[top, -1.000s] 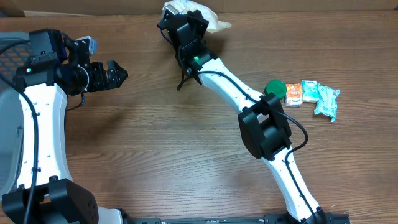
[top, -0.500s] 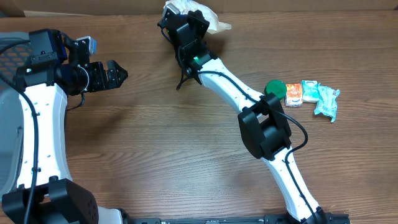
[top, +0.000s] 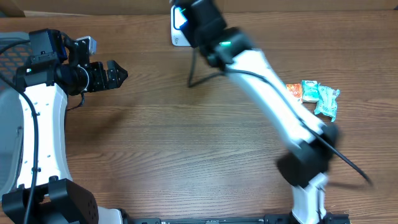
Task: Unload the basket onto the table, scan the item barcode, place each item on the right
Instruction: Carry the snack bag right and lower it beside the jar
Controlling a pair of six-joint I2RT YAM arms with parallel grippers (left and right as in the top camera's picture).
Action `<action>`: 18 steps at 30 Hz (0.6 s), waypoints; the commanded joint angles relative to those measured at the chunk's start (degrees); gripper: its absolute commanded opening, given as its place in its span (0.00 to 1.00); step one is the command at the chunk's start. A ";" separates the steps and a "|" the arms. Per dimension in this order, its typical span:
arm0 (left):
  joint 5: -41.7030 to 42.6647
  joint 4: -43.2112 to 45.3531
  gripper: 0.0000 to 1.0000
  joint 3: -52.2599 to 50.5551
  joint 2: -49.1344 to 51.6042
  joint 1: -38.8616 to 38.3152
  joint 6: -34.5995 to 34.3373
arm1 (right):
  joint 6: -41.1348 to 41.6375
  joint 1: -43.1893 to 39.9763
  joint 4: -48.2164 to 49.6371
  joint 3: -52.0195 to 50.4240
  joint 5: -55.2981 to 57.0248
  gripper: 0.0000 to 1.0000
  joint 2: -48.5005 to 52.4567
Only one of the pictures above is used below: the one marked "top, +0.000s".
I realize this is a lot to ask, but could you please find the grey plastic basket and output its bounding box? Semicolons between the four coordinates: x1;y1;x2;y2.
1;32;32;195

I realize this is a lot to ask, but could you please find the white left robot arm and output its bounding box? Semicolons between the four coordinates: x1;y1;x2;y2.
2;29;128;224

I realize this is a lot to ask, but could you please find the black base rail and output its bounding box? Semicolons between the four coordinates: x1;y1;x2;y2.
124;213;351;224

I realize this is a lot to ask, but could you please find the light teal wipes packet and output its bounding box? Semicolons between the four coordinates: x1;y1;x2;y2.
314;85;340;123

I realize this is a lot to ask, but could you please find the teal tissue pack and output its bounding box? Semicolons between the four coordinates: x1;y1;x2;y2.
301;80;319;103

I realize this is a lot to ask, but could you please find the orange tissue pack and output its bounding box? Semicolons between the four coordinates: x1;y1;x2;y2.
286;83;303;103

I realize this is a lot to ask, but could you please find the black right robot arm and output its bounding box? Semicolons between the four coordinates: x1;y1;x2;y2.
174;0;338;223

